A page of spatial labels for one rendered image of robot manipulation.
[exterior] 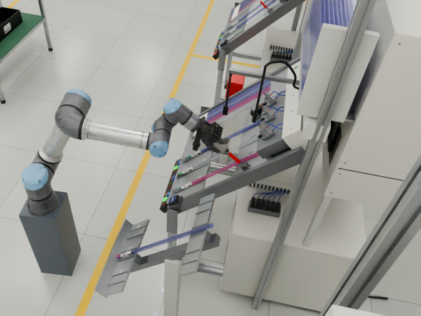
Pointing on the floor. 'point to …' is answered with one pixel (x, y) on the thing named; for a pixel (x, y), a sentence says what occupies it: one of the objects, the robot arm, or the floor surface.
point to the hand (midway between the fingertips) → (225, 152)
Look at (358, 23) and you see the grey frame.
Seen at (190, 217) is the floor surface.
